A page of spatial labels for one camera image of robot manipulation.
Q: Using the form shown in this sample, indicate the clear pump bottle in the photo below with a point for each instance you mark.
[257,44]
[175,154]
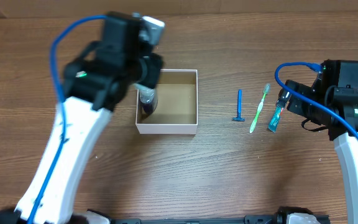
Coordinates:
[148,98]

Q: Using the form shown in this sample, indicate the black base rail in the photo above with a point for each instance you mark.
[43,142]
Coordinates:
[248,219]

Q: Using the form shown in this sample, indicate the green toothbrush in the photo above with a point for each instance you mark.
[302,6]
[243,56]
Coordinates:
[260,106]

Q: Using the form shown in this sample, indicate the teal toothpaste tube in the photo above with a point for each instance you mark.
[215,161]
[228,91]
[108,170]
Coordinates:
[280,105]

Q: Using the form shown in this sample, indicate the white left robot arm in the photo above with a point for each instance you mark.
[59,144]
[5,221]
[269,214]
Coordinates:
[91,91]

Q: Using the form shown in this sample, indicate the white cardboard box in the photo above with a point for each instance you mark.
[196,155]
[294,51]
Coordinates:
[177,106]

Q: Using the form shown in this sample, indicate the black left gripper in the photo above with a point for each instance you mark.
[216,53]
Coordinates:
[150,63]

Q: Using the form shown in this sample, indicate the blue disposable razor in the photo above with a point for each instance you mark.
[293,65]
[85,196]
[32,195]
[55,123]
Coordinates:
[239,107]

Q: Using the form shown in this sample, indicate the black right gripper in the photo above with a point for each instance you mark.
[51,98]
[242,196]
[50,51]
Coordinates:
[297,107]

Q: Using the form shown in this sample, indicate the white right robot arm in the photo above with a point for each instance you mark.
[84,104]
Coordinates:
[335,107]

